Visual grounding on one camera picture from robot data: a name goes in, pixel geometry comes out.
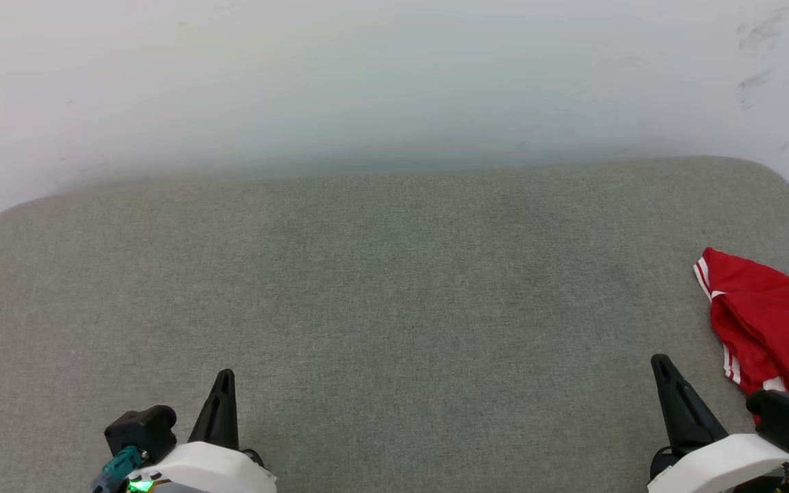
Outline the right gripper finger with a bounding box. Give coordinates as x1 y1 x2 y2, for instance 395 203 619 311
651 354 729 456

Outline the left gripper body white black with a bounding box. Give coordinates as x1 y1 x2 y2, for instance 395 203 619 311
127 442 277 493

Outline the red white jersey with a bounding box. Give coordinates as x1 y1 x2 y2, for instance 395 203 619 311
693 247 789 412

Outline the teal cable connector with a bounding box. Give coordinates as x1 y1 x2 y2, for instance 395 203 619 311
91 445 143 493

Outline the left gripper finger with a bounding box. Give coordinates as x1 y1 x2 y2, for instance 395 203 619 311
188 369 240 451

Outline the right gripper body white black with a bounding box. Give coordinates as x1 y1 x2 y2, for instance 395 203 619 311
647 433 789 493

